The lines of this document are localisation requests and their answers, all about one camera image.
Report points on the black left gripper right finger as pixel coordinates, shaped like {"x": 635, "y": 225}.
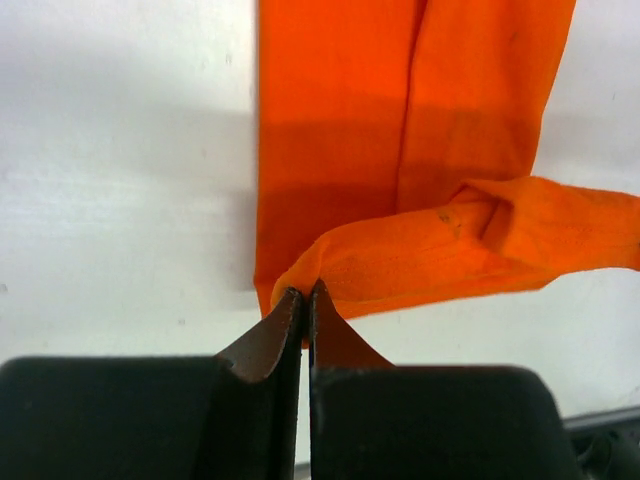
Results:
{"x": 372, "y": 419}

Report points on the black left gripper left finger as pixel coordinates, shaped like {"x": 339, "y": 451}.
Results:
{"x": 231, "y": 415}

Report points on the orange t shirt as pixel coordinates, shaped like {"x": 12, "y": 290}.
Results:
{"x": 396, "y": 144}

